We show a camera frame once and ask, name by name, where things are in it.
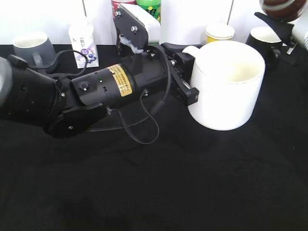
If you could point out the black ceramic mug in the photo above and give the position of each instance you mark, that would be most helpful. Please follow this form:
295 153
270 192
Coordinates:
267 43

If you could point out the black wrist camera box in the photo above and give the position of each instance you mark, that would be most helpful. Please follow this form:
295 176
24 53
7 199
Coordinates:
137 28

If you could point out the dark cola bottle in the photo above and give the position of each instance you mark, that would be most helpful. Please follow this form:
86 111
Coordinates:
115 4

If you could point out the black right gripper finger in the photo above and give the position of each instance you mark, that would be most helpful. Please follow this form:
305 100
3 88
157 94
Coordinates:
280 23

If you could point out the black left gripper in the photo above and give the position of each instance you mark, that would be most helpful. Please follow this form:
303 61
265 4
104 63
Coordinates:
148 71

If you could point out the white yogurt drink bottle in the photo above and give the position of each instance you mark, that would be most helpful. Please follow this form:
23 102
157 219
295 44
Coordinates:
82 40

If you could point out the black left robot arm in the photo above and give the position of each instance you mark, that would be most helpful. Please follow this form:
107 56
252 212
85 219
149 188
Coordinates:
66 105

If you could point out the yellow paper cup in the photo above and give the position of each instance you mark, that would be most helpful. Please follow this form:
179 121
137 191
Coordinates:
219 31

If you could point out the orange nescafe coffee bottle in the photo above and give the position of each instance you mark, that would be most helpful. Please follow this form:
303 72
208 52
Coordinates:
285 10

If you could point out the white ceramic mug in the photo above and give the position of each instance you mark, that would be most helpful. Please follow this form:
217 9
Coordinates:
228 75

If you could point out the grey ceramic mug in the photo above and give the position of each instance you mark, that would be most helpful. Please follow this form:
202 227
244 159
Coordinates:
35 48

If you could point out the green sprite bottle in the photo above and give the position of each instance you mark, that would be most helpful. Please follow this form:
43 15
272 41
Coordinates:
152 7

